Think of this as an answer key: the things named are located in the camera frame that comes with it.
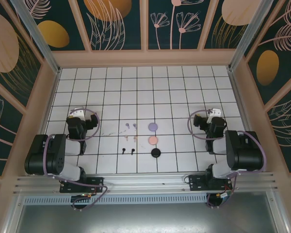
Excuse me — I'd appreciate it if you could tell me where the grey metal sheet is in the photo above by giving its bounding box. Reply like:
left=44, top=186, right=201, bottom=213
left=14, top=194, right=286, bottom=233

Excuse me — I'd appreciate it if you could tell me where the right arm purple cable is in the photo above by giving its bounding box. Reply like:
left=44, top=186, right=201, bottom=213
left=187, top=109, right=268, bottom=209

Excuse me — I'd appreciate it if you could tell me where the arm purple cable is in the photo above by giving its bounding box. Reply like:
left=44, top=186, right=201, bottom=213
left=187, top=109, right=268, bottom=209
left=42, top=108, right=109, bottom=211

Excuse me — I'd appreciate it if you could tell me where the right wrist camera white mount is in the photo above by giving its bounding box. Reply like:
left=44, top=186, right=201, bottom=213
left=207, top=108, right=221, bottom=123

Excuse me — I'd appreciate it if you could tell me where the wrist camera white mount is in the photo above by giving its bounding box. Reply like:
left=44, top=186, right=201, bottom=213
left=207, top=108, right=221, bottom=123
left=70, top=106, right=86, bottom=120

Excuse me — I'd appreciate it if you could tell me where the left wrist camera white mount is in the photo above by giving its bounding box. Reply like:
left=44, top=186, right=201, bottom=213
left=70, top=106, right=86, bottom=120

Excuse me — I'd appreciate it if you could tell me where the aluminium table side rail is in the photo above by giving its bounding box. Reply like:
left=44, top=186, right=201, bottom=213
left=37, top=68, right=61, bottom=136
left=227, top=68, right=252, bottom=133

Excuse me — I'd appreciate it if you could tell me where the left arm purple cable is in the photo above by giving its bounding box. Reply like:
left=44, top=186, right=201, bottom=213
left=42, top=108, right=109, bottom=211

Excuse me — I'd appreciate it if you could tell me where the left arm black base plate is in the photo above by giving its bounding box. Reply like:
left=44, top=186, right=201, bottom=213
left=60, top=177, right=105, bottom=194

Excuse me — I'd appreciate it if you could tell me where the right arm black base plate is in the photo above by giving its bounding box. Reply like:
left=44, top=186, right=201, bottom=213
left=188, top=175, right=233, bottom=191

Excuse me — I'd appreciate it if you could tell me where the white yellow cable connector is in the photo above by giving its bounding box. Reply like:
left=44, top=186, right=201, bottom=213
left=215, top=191, right=233, bottom=200

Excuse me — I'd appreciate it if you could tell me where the aluminium mounting rail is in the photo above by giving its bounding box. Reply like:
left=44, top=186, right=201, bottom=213
left=13, top=171, right=278, bottom=195

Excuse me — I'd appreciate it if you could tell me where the slotted grey cable duct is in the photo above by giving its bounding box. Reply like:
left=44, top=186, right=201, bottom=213
left=23, top=195, right=208, bottom=205

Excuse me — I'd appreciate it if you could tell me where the aluminium corner post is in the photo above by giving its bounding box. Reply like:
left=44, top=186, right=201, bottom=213
left=228, top=0, right=275, bottom=71
left=9, top=0, right=62, bottom=75

